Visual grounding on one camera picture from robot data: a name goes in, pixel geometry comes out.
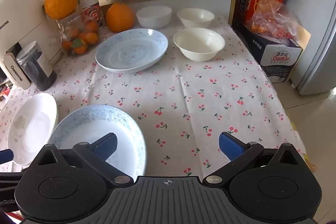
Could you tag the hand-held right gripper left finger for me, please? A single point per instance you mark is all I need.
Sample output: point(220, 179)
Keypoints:
point(105, 148)

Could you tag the white kitchen appliance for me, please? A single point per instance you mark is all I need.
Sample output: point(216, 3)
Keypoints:
point(23, 11)

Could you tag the red label cup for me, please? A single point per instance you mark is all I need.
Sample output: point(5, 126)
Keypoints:
point(93, 14)

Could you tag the plastic bag of oranges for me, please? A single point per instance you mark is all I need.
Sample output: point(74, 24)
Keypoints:
point(273, 19)

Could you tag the white bowl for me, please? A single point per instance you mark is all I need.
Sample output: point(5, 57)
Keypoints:
point(153, 18)

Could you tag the cream bowl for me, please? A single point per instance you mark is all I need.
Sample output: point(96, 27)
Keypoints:
point(199, 43)
point(195, 19)

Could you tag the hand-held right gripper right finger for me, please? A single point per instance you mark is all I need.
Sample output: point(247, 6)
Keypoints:
point(231, 146)

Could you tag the white floral plate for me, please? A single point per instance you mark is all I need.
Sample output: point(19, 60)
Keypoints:
point(31, 124)

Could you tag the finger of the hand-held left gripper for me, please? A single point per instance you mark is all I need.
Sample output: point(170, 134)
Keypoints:
point(5, 155)

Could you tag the cherry print tablecloth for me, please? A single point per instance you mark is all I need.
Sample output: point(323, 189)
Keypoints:
point(183, 98)

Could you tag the dark and white cardboard box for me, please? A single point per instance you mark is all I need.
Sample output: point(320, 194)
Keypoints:
point(278, 61)

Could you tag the blue patterned plate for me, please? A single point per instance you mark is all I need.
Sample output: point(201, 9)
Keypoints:
point(131, 52)
point(86, 124)

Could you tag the grey refrigerator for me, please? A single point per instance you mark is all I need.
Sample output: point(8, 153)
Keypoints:
point(320, 29)

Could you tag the glass jar of small oranges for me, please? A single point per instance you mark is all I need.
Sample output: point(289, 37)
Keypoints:
point(78, 37)

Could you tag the clear jar with dark contents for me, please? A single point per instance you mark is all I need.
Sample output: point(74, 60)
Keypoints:
point(39, 74)

